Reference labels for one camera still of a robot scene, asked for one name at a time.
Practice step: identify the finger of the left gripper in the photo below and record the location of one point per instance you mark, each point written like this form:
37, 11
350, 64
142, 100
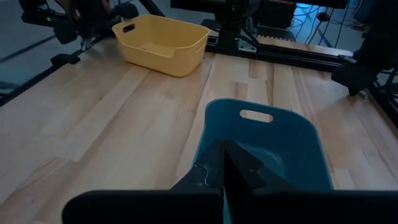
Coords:
354, 77

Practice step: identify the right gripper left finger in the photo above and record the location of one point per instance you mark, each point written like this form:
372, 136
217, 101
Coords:
149, 208

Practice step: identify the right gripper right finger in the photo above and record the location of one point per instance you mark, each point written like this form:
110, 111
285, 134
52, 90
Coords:
295, 208

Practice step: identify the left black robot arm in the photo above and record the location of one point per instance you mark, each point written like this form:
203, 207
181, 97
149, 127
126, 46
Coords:
231, 18

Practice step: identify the teal plastic bin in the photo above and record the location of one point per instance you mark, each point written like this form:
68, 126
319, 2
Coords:
289, 146

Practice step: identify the black office desk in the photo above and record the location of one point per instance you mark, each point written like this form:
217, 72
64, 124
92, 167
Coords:
258, 3

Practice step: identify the yellow plastic bin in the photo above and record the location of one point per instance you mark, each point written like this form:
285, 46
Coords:
161, 46

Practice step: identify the black diagonal rig strut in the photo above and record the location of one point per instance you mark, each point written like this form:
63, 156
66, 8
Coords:
151, 7

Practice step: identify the black device with green light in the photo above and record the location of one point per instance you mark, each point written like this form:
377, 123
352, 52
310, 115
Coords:
66, 21

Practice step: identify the black aluminium table frame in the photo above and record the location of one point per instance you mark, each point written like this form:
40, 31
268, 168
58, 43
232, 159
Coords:
280, 57

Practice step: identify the black frame bracket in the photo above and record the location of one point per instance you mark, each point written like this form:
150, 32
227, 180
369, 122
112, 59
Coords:
65, 59

